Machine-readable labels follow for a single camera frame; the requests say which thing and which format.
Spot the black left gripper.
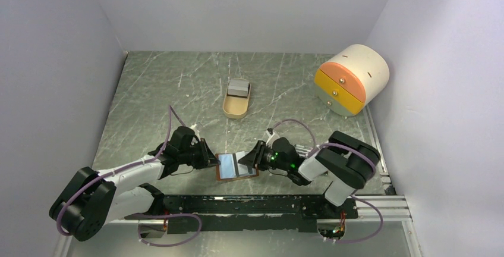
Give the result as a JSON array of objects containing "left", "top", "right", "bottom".
[{"left": 178, "top": 137, "right": 220, "bottom": 169}]

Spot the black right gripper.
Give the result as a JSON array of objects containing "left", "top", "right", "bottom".
[{"left": 238, "top": 139, "right": 289, "bottom": 171}]

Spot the brown leather card holder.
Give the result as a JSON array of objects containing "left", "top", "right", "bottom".
[{"left": 216, "top": 151, "right": 259, "bottom": 181}]

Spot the beige oval tray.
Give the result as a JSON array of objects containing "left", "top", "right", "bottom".
[{"left": 223, "top": 84, "right": 251, "bottom": 119}]

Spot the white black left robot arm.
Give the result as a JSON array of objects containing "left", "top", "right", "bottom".
[{"left": 49, "top": 126, "right": 219, "bottom": 242}]

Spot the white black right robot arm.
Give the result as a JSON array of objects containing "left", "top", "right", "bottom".
[{"left": 238, "top": 131, "right": 382, "bottom": 218}]

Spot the stack of credit cards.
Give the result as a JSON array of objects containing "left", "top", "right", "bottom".
[{"left": 227, "top": 78, "right": 250, "bottom": 98}]

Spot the pack of coloured markers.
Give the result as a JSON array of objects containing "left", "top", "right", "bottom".
[{"left": 294, "top": 145, "right": 320, "bottom": 159}]

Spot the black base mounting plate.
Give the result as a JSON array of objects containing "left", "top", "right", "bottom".
[{"left": 124, "top": 194, "right": 359, "bottom": 234}]

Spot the round pastel drawer cabinet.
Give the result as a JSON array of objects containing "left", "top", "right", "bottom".
[{"left": 314, "top": 44, "right": 390, "bottom": 117}]

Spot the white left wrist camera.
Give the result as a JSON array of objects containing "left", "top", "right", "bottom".
[{"left": 190, "top": 124, "right": 200, "bottom": 139}]

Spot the aluminium frame rail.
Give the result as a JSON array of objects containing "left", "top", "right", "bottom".
[{"left": 55, "top": 105, "right": 414, "bottom": 257}]

